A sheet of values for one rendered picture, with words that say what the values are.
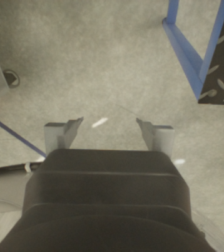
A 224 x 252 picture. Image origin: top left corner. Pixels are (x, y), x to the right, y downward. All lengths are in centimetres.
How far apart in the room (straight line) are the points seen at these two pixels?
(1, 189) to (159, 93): 80
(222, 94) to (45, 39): 82
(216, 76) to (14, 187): 63
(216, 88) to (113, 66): 67
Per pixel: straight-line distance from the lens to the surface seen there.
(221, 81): 30
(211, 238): 55
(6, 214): 64
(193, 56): 42
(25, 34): 101
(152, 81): 94
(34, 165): 68
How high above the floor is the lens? 85
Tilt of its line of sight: 50 degrees down
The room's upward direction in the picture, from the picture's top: 169 degrees counter-clockwise
